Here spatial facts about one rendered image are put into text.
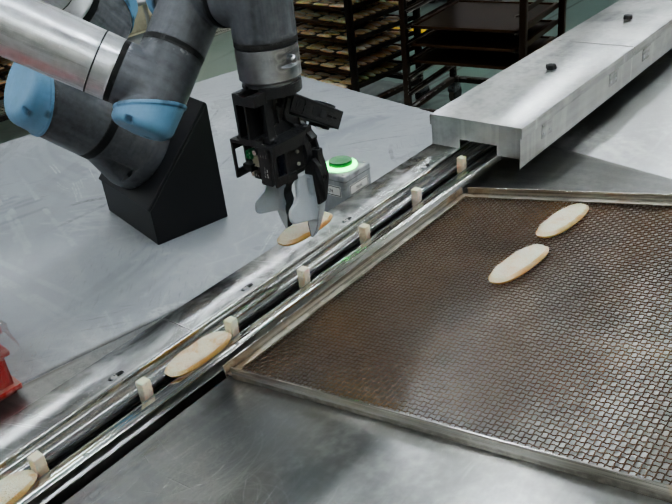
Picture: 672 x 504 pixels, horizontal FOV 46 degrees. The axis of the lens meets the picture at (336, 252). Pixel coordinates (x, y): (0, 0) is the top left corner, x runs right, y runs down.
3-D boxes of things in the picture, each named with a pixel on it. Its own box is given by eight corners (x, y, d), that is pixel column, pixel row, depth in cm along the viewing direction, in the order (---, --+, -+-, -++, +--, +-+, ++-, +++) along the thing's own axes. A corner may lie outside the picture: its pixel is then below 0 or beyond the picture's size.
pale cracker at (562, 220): (570, 205, 105) (569, 197, 104) (596, 208, 102) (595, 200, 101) (528, 236, 99) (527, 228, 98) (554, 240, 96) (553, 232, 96)
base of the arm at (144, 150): (103, 176, 138) (53, 153, 131) (142, 99, 138) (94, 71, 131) (142, 199, 127) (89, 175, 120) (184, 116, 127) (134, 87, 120)
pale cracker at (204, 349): (218, 329, 100) (216, 322, 99) (239, 339, 98) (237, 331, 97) (157, 372, 93) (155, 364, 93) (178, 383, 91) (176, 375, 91)
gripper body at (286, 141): (235, 182, 98) (218, 88, 92) (281, 157, 104) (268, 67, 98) (280, 194, 94) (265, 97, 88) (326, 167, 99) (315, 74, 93)
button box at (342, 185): (344, 210, 140) (338, 152, 135) (380, 219, 136) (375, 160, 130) (315, 229, 135) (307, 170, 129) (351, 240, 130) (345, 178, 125)
